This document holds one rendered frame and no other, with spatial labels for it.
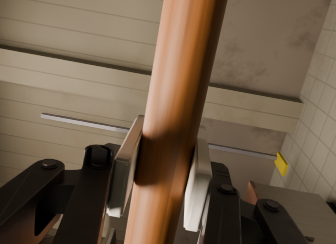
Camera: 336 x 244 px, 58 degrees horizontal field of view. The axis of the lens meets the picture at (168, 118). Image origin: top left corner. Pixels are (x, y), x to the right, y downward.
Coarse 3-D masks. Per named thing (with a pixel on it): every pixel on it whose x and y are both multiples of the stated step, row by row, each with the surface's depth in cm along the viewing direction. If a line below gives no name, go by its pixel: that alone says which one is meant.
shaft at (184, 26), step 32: (192, 0) 13; (224, 0) 14; (160, 32) 14; (192, 32) 14; (160, 64) 14; (192, 64) 14; (160, 96) 15; (192, 96) 15; (160, 128) 15; (192, 128) 15; (160, 160) 15; (160, 192) 16; (128, 224) 18; (160, 224) 17
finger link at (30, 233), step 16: (48, 160) 12; (16, 176) 11; (32, 176) 11; (48, 176) 11; (0, 192) 10; (16, 192) 10; (32, 192) 10; (0, 208) 9; (16, 208) 9; (32, 208) 10; (0, 224) 9; (16, 224) 9; (32, 224) 11; (48, 224) 12; (0, 240) 9; (16, 240) 10; (32, 240) 11
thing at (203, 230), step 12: (216, 192) 12; (228, 192) 12; (216, 204) 12; (228, 204) 12; (216, 216) 11; (228, 216) 11; (204, 228) 10; (216, 228) 10; (228, 228) 10; (240, 228) 10; (204, 240) 10; (216, 240) 10; (228, 240) 10; (240, 240) 10
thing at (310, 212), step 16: (256, 192) 189; (272, 192) 194; (288, 192) 198; (304, 192) 202; (288, 208) 178; (304, 208) 181; (320, 208) 185; (304, 224) 165; (320, 224) 167; (320, 240) 153
